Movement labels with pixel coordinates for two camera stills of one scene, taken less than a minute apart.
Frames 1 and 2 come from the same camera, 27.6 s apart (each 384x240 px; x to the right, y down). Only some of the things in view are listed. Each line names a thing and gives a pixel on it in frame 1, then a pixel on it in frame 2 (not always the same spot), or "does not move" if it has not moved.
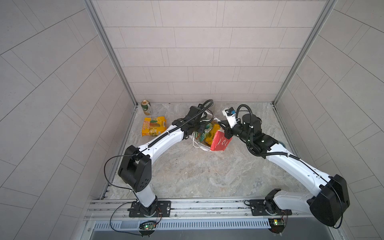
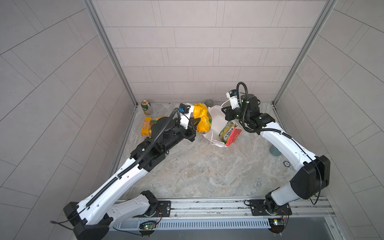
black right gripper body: [238, 130] to [238, 113]
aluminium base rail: [119, 210] does not move
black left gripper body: [197, 126] does not move
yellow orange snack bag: [153, 126] does not move
